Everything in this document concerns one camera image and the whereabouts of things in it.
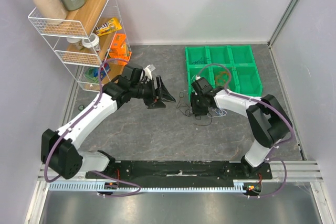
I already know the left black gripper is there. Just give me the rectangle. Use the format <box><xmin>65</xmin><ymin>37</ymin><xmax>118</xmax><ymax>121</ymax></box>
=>
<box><xmin>130</xmin><ymin>75</ymin><xmax>175</xmax><ymax>109</ymax></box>

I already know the black wire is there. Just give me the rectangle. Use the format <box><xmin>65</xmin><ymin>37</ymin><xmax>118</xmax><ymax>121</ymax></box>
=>
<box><xmin>177</xmin><ymin>91</ymin><xmax>214</xmax><ymax>127</ymax></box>

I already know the orange wire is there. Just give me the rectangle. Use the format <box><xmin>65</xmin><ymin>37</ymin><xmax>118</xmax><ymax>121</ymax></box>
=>
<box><xmin>214</xmin><ymin>69</ymin><xmax>232</xmax><ymax>87</ymax></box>

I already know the light blue white wire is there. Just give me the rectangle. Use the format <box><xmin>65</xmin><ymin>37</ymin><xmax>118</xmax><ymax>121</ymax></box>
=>
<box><xmin>211</xmin><ymin>107</ymin><xmax>227</xmax><ymax>119</ymax></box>

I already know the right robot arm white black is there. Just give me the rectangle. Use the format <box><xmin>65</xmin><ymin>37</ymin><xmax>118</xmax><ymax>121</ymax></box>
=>
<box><xmin>191</xmin><ymin>78</ymin><xmax>294</xmax><ymax>179</ymax></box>

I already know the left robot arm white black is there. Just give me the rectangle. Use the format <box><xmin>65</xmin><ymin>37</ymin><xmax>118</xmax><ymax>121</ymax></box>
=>
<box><xmin>41</xmin><ymin>63</ymin><xmax>176</xmax><ymax>179</ymax></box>

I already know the green six-compartment bin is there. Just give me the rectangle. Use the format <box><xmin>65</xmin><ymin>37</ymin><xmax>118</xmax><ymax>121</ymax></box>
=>
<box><xmin>185</xmin><ymin>45</ymin><xmax>263</xmax><ymax>98</ymax></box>

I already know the orange snack box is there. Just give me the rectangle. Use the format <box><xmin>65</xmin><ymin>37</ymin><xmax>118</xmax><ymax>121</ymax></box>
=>
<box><xmin>107</xmin><ymin>34</ymin><xmax>132</xmax><ymax>61</ymax></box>

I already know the green blue toy car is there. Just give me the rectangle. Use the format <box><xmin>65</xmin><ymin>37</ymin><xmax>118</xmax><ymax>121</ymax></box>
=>
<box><xmin>84</xmin><ymin>63</ymin><xmax>110</xmax><ymax>83</ymax></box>

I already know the clear glass bottle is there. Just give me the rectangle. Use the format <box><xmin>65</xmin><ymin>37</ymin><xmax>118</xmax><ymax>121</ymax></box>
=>
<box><xmin>78</xmin><ymin>104</ymin><xmax>85</xmax><ymax>111</ymax></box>

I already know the yellow candy bag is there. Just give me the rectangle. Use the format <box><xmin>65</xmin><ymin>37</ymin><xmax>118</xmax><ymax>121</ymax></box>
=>
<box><xmin>94</xmin><ymin>17</ymin><xmax>122</xmax><ymax>37</ymax></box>

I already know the beige pump bottle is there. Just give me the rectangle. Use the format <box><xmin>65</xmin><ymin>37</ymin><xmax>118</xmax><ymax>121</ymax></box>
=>
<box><xmin>33</xmin><ymin>0</ymin><xmax>67</xmax><ymax>26</ymax></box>

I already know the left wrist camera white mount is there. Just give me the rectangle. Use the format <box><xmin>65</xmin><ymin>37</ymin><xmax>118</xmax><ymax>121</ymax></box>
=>
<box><xmin>144</xmin><ymin>65</ymin><xmax>155</xmax><ymax>82</ymax></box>

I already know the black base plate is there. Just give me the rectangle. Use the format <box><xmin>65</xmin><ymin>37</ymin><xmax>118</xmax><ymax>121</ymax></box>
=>
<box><xmin>102</xmin><ymin>161</ymin><xmax>272</xmax><ymax>182</ymax></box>

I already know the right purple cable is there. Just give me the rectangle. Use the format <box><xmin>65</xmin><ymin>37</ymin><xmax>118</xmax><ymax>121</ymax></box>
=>
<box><xmin>196</xmin><ymin>63</ymin><xmax>294</xmax><ymax>198</ymax></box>

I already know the purple cable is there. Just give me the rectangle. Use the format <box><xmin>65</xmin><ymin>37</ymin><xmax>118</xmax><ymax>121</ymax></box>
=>
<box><xmin>44</xmin><ymin>59</ymin><xmax>142</xmax><ymax>198</ymax></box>
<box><xmin>196</xmin><ymin>63</ymin><xmax>294</xmax><ymax>198</ymax></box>

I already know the white wire shelf rack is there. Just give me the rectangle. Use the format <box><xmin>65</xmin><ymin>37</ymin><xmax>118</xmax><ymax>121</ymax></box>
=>
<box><xmin>28</xmin><ymin>0</ymin><xmax>125</xmax><ymax>92</ymax></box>

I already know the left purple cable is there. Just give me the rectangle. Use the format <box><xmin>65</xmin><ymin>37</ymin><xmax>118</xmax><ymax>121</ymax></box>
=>
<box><xmin>44</xmin><ymin>59</ymin><xmax>142</xmax><ymax>198</ymax></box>

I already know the slotted cable duct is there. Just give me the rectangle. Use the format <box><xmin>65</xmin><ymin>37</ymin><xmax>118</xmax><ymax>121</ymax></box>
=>
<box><xmin>48</xmin><ymin>180</ymin><xmax>246</xmax><ymax>193</ymax></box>

